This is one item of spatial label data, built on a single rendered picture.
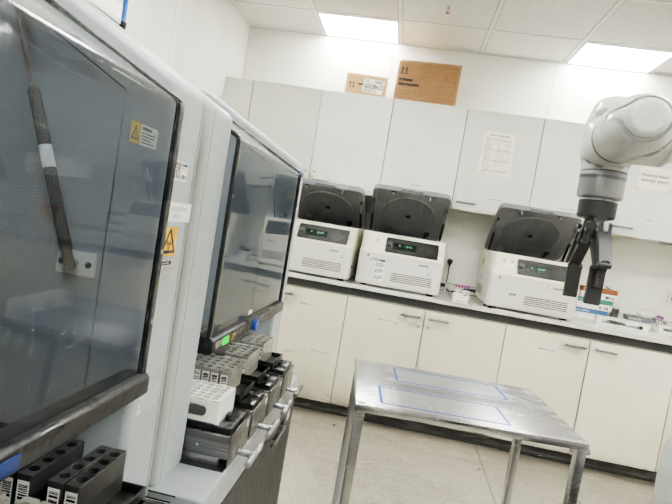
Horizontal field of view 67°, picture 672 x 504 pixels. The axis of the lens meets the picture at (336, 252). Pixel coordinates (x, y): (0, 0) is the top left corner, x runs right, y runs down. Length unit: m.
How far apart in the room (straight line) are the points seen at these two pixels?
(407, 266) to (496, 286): 0.57
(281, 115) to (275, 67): 0.59
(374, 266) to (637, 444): 1.95
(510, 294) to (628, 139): 2.49
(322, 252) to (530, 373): 1.53
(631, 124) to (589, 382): 2.76
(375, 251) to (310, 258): 0.43
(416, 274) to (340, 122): 1.21
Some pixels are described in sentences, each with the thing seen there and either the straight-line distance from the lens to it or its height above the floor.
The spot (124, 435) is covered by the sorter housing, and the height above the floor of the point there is 0.89.
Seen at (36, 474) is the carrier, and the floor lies 0.88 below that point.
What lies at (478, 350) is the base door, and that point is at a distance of 3.45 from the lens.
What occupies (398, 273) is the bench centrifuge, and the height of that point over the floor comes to 1.02.
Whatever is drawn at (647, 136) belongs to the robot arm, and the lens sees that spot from 1.01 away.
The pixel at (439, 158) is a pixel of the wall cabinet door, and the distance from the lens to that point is 3.67.
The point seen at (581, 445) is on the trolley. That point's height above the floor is 0.81.
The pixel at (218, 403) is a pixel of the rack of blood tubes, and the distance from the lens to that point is 1.12.
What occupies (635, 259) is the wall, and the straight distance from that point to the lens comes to 4.31.
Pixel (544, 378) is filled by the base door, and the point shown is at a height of 0.52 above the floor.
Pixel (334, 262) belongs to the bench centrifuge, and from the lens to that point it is 3.37.
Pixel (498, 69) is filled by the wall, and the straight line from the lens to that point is 4.21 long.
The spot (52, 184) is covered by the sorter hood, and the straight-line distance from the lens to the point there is 0.58.
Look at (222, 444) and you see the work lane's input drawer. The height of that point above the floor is 0.79.
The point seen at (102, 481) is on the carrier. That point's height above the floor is 0.86.
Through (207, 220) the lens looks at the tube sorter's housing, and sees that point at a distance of 0.98.
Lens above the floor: 1.26
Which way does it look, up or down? 3 degrees down
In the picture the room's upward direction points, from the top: 9 degrees clockwise
